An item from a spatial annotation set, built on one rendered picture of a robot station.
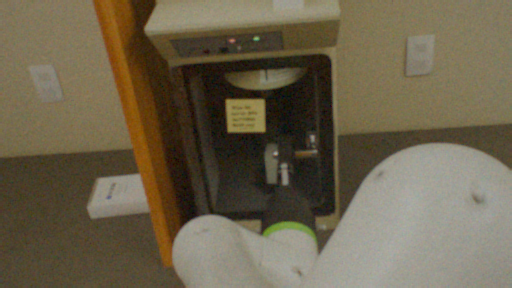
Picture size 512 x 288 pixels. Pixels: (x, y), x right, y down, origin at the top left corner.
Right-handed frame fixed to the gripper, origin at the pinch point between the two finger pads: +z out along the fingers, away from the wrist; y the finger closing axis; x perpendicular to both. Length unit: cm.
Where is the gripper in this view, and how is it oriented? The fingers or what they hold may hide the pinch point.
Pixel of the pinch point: (285, 151)
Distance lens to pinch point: 111.4
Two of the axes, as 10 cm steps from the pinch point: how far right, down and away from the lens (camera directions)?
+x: -10.0, 0.7, 0.7
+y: -0.9, -8.3, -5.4
